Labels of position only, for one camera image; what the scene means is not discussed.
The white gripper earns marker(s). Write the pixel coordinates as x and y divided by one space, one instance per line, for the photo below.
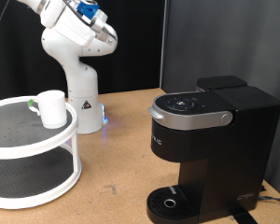
74 29

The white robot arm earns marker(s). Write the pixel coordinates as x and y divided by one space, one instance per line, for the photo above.
81 77

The black keurig coffee machine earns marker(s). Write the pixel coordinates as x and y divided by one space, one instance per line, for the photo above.
239 155

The white two-tier turntable shelf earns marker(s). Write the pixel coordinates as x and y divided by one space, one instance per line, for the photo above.
28 124

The black drip tray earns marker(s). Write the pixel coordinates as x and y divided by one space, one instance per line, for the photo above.
160 202

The black tape strip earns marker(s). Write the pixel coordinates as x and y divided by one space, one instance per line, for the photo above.
244 217

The wrist camera blue mount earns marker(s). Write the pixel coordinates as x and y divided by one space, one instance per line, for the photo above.
87 9

